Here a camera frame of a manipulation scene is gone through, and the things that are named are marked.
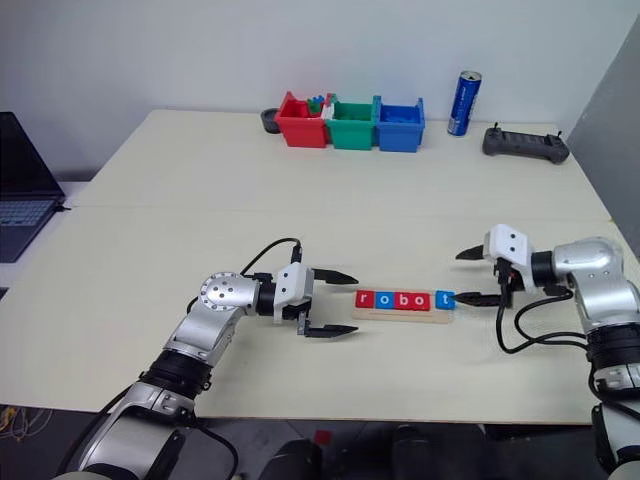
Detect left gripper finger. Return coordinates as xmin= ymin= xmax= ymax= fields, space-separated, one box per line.
xmin=312 ymin=268 xmax=359 ymax=287
xmin=304 ymin=323 xmax=361 ymax=342

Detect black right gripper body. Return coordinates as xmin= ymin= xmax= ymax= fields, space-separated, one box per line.
xmin=492 ymin=257 xmax=527 ymax=309

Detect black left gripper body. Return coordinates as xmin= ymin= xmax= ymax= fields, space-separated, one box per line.
xmin=281 ymin=268 xmax=319 ymax=336

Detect wooden letter tray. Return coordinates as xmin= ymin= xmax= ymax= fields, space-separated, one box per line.
xmin=351 ymin=289 xmax=454 ymax=326

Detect black handheld controller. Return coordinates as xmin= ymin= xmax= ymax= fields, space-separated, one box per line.
xmin=481 ymin=121 xmax=572 ymax=166

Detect dark rounded shape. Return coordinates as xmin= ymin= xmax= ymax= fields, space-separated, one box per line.
xmin=391 ymin=424 xmax=487 ymax=480
xmin=262 ymin=438 xmax=324 ymax=480

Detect blue plastic bin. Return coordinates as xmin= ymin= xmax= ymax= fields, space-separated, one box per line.
xmin=373 ymin=95 xmax=427 ymax=154

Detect green plastic bin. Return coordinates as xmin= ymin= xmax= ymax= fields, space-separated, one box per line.
xmin=325 ymin=96 xmax=377 ymax=151

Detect blue drink can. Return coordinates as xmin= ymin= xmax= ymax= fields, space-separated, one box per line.
xmin=445 ymin=69 xmax=484 ymax=138

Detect red plastic bin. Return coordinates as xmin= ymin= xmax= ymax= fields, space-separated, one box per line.
xmin=274 ymin=90 xmax=332 ymax=150

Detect white plastic piece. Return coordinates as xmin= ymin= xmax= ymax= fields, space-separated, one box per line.
xmin=320 ymin=101 xmax=336 ymax=147

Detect black round holder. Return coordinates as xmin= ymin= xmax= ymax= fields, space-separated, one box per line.
xmin=259 ymin=106 xmax=283 ymax=136

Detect dark laptop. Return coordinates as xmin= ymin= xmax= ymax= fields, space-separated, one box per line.
xmin=0 ymin=111 xmax=68 ymax=264

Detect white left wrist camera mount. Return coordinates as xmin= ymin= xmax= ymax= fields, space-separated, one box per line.
xmin=271 ymin=262 xmax=316 ymax=327

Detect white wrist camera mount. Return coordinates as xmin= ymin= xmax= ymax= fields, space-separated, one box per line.
xmin=271 ymin=262 xmax=316 ymax=327
xmin=481 ymin=223 xmax=536 ymax=292

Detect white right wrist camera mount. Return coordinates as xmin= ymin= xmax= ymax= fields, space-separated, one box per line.
xmin=481 ymin=223 xmax=536 ymax=292

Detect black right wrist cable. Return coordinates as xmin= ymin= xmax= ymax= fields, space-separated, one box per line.
xmin=494 ymin=283 xmax=594 ymax=355

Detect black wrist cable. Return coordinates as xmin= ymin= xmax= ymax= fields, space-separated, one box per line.
xmin=239 ymin=236 xmax=306 ymax=279
xmin=494 ymin=283 xmax=594 ymax=355

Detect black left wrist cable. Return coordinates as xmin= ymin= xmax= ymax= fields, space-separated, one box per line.
xmin=239 ymin=236 xmax=306 ymax=279

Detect thick black body cable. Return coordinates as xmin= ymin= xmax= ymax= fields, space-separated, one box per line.
xmin=196 ymin=421 xmax=241 ymax=480

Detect yellow and white wires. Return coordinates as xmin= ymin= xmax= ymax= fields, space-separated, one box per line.
xmin=0 ymin=404 xmax=52 ymax=444

